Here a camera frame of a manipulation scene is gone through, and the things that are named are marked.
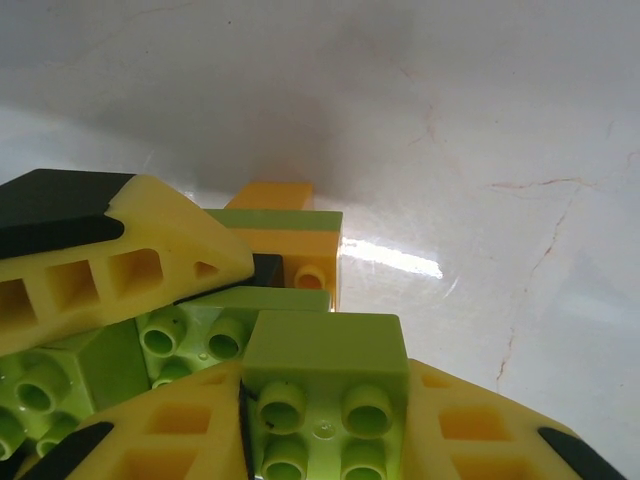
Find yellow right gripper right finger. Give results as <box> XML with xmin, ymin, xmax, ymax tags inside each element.
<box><xmin>399</xmin><ymin>357</ymin><xmax>630</xmax><ymax>480</ymax></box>

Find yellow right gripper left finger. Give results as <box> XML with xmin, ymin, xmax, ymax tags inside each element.
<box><xmin>12</xmin><ymin>359</ymin><xmax>255</xmax><ymax>480</ymax></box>

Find green square lego brick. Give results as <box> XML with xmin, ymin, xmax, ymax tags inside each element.
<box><xmin>241</xmin><ymin>308</ymin><xmax>412</xmax><ymax>480</ymax></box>
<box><xmin>0</xmin><ymin>319</ymin><xmax>151</xmax><ymax>464</ymax></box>

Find black lego brick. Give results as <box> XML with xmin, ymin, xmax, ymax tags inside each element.
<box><xmin>248</xmin><ymin>252</ymin><xmax>286</xmax><ymax>290</ymax></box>

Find yellow wide lego brick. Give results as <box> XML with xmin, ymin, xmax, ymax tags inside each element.
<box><xmin>224</xmin><ymin>228</ymin><xmax>344</xmax><ymax>314</ymax></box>

